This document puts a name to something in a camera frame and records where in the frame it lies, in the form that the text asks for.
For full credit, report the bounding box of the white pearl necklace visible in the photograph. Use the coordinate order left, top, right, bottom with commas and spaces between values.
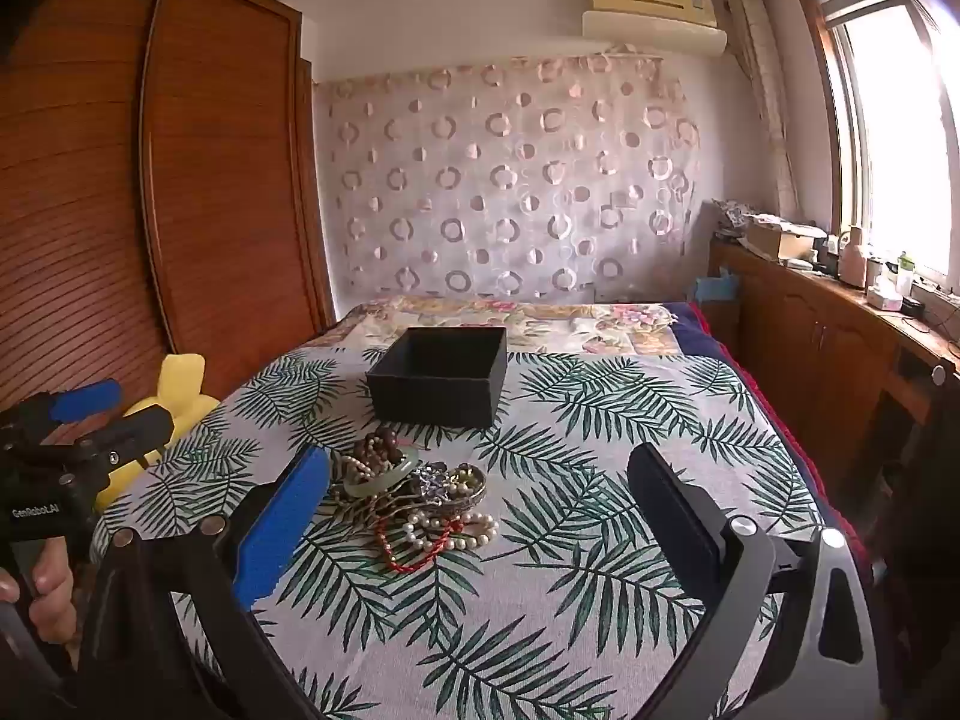
401, 508, 500, 554

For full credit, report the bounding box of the leaf print blanket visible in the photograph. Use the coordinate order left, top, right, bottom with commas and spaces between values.
90, 345, 826, 720

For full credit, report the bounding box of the pale plastic bottle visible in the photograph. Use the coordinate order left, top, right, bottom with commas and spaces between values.
838, 225, 869, 287

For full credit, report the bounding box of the window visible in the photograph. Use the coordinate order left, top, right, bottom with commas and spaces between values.
793, 0, 960, 295

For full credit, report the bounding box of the person's left hand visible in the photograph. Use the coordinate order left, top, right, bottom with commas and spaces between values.
0, 536, 77, 650

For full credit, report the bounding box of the red cord bracelet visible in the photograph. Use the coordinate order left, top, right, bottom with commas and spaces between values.
375, 516, 452, 572

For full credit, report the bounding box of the silver metal bangle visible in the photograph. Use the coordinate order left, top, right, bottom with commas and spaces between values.
375, 465, 488, 520

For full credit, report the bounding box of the floral quilt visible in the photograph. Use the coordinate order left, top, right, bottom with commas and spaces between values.
337, 298, 687, 358

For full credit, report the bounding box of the circle pattern curtain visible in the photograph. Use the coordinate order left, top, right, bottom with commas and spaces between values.
311, 52, 713, 306

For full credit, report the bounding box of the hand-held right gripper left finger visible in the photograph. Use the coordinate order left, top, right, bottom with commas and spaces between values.
75, 446, 335, 720

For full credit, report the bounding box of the brown wooden bead bracelet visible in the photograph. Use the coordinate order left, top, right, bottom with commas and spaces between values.
352, 426, 410, 478

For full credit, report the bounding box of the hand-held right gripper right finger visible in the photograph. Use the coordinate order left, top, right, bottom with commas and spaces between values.
627, 442, 880, 720

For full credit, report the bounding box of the yellow plush toy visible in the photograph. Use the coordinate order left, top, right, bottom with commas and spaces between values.
94, 352, 220, 512

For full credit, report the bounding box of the pile of crumpled wrapping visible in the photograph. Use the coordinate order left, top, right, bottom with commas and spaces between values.
711, 197, 762, 242

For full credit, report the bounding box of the cardboard box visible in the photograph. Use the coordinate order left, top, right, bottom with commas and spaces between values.
739, 221, 827, 265

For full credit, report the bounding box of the light blue bag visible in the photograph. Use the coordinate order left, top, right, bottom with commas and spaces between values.
693, 274, 741, 306

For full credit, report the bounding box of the purple gem brooch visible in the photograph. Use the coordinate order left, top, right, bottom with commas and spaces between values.
416, 463, 460, 500

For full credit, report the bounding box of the beige wrapped pipe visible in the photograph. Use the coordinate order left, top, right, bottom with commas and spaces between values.
726, 0, 800, 224

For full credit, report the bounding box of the wooden side cabinet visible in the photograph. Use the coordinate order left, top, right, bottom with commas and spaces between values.
708, 240, 960, 518

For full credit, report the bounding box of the black box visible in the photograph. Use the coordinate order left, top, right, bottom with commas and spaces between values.
365, 326, 509, 428

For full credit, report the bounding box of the beige air conditioner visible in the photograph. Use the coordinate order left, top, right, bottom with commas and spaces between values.
583, 0, 729, 59

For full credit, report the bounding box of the brown wooden wardrobe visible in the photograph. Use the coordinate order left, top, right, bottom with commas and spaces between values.
0, 0, 336, 421

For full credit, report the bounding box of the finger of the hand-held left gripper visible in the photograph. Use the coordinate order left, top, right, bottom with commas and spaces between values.
7, 380, 123, 430
71, 405, 176, 470

